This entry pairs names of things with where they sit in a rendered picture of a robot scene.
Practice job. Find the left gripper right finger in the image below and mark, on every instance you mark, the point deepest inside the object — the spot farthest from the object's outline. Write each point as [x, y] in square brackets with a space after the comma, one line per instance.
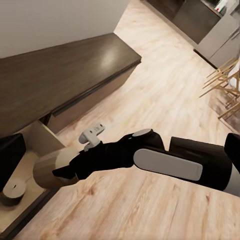
[232, 149]

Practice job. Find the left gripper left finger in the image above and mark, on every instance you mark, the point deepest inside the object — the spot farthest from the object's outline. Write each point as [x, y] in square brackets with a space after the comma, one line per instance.
[12, 150]

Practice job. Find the cabinet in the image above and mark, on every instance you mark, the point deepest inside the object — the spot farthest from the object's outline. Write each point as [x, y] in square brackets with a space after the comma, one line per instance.
[41, 93]

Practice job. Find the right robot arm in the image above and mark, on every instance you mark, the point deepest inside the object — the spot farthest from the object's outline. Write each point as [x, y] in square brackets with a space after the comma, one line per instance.
[189, 160]

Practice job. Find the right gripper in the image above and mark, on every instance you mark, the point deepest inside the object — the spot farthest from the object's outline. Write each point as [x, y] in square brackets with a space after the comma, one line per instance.
[83, 165]

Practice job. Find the fridge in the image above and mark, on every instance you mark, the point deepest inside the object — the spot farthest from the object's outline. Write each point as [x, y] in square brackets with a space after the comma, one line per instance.
[222, 43]

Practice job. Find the pillar candle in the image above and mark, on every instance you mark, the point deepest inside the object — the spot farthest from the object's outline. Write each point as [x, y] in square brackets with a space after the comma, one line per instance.
[13, 192]
[42, 170]

